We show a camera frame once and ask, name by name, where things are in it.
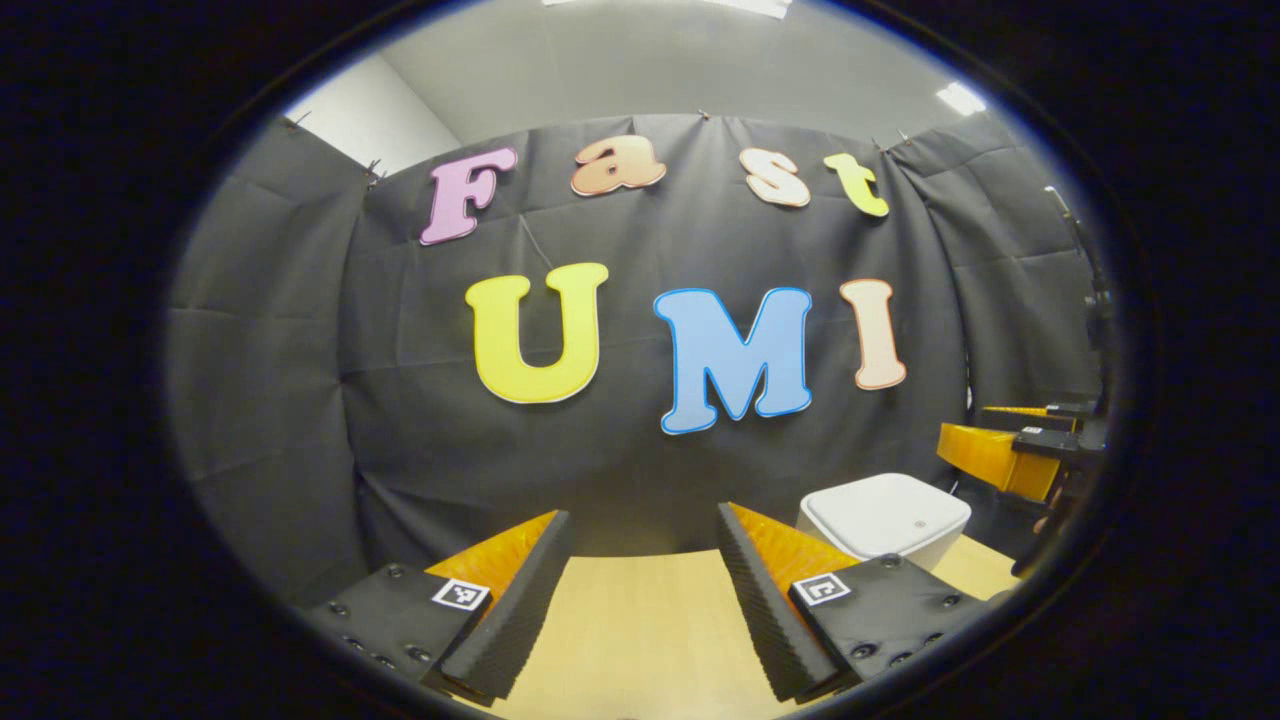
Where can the light wooden desktop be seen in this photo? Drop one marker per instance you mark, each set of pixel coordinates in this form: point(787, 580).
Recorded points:
point(640, 630)

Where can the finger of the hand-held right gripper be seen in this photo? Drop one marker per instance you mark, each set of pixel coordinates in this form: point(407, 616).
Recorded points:
point(990, 458)
point(1030, 411)

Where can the long ceiling light panel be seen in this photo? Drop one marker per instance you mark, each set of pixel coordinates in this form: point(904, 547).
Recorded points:
point(700, 5)

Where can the white desktop garbage bin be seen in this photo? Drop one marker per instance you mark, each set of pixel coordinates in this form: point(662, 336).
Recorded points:
point(880, 515)

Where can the small ceiling light panel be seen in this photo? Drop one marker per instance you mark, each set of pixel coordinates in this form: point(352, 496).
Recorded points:
point(960, 98)

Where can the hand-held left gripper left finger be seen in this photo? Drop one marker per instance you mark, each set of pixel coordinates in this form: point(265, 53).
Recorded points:
point(520, 610)

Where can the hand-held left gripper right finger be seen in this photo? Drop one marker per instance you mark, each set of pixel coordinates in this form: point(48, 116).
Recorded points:
point(760, 610)

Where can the black backdrop cloth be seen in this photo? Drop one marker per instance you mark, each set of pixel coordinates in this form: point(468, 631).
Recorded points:
point(400, 420)

